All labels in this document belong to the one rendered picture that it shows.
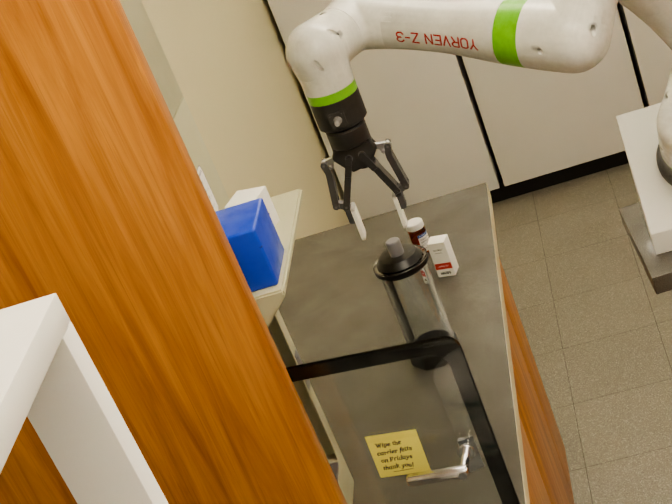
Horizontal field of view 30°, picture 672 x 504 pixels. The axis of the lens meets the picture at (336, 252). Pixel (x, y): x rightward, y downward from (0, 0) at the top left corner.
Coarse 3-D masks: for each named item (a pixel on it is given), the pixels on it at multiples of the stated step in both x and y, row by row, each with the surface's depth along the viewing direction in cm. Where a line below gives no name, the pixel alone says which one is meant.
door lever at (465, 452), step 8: (464, 448) 175; (472, 448) 175; (464, 456) 174; (472, 456) 175; (464, 464) 172; (416, 472) 174; (424, 472) 174; (432, 472) 173; (440, 472) 172; (448, 472) 172; (456, 472) 171; (464, 472) 171; (408, 480) 174; (416, 480) 173; (424, 480) 173; (432, 480) 173; (440, 480) 173; (448, 480) 172
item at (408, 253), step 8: (392, 240) 238; (392, 248) 237; (400, 248) 238; (408, 248) 239; (416, 248) 239; (384, 256) 240; (392, 256) 238; (400, 256) 238; (408, 256) 236; (416, 256) 237; (384, 264) 237; (392, 264) 236; (400, 264) 236; (408, 264) 236; (384, 272) 237; (392, 272) 236
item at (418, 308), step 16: (400, 272) 235; (416, 272) 236; (400, 288) 238; (416, 288) 238; (432, 288) 240; (400, 304) 240; (416, 304) 239; (432, 304) 240; (400, 320) 243; (416, 320) 241; (432, 320) 241; (416, 336) 243; (432, 336) 242
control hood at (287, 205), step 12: (288, 192) 196; (300, 192) 195; (276, 204) 194; (288, 204) 192; (300, 204) 192; (288, 216) 188; (276, 228) 186; (288, 228) 185; (288, 240) 181; (288, 252) 178; (288, 264) 175; (264, 288) 170; (276, 288) 169; (264, 300) 169; (276, 300) 169; (264, 312) 170; (276, 312) 170
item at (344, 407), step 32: (384, 352) 169; (416, 352) 168; (448, 352) 168; (320, 384) 174; (352, 384) 173; (384, 384) 172; (416, 384) 171; (448, 384) 170; (320, 416) 177; (352, 416) 176; (384, 416) 175; (416, 416) 174; (448, 416) 173; (480, 416) 172; (352, 448) 179; (448, 448) 176; (480, 448) 175; (352, 480) 182; (384, 480) 181; (480, 480) 178
